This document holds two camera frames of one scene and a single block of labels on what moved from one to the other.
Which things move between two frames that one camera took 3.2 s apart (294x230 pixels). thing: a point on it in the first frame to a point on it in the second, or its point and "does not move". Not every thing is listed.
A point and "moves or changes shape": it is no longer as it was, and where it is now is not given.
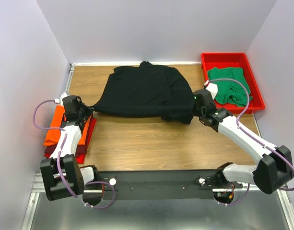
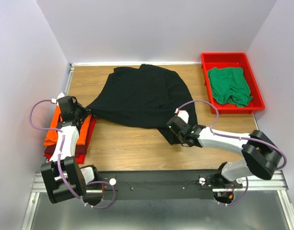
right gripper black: (194, 112) to (180, 141)
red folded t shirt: (80, 157) does not move
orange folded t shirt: (52, 136) does not move
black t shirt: (147, 90) moves or changes shape
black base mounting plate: (160, 185) does not move
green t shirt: (229, 92) does not move
